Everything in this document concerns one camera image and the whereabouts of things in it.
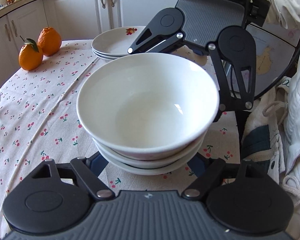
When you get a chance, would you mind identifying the beige kitchen countertop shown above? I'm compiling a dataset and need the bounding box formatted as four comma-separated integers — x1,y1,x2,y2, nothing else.
0,0,95,25

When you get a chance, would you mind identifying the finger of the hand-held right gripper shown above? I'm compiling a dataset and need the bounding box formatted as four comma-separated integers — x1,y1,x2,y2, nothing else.
127,22,185,55
207,42,255,122

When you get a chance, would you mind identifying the white fruit-print plate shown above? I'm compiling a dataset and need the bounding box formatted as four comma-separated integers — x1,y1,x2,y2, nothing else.
96,52,122,61
92,26,147,55
92,47,123,58

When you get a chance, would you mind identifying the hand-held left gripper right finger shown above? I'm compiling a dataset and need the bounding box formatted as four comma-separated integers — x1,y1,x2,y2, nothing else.
182,154,273,199

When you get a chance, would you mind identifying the bumpy orange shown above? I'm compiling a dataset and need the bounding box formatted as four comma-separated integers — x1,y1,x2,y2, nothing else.
37,27,62,57

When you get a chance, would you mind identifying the white floral bowl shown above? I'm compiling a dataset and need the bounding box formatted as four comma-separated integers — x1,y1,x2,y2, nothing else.
76,52,220,154
99,142,203,176
94,132,205,169

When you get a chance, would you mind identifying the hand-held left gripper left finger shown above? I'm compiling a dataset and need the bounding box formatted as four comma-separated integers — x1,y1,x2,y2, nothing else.
25,152,115,200

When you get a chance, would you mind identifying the white map-print panel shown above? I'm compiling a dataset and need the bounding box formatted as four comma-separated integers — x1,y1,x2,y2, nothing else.
246,23,298,98

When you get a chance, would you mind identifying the orange with leaf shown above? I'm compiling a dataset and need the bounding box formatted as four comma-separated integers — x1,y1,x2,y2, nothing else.
18,35,44,71

